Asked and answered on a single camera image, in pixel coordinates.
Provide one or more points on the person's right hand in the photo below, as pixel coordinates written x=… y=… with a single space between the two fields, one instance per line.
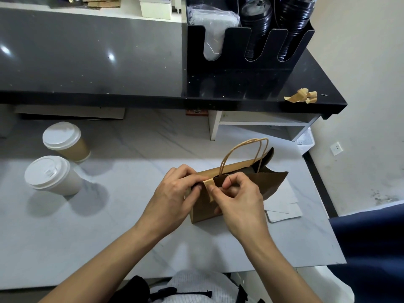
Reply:
x=243 y=208

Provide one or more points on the person's left hand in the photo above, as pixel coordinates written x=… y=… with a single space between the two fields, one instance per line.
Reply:
x=170 y=202

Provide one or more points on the brown paper bag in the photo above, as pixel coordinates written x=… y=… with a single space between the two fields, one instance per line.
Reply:
x=274 y=183

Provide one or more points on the stack of white paper sheets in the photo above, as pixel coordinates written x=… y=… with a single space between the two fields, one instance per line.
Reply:
x=284 y=205

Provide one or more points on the single tan tape strip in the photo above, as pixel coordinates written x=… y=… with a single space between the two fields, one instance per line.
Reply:
x=208 y=184

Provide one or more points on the tan coffee cup white lid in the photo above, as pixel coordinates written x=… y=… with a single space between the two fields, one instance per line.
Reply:
x=63 y=135

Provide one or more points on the person's left forearm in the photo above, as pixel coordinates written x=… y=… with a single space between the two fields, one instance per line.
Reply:
x=101 y=268

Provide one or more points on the person's right forearm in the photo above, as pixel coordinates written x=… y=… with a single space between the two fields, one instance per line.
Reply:
x=281 y=271

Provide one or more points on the person's white shirt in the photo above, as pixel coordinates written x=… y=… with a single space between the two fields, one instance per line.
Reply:
x=195 y=284

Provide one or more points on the black body harness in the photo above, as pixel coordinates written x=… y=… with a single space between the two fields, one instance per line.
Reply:
x=129 y=290

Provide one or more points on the row of tan tape strips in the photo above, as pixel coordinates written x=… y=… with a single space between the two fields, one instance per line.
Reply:
x=300 y=96

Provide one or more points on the black acrylic organizer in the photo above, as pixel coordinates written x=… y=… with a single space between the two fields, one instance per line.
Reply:
x=252 y=69

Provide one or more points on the plastic wrapped white pack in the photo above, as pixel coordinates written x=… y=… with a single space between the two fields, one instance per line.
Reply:
x=214 y=28

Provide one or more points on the white box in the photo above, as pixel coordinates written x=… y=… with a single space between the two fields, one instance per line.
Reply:
x=154 y=8

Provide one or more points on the white wall socket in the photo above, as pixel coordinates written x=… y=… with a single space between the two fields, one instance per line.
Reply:
x=337 y=148

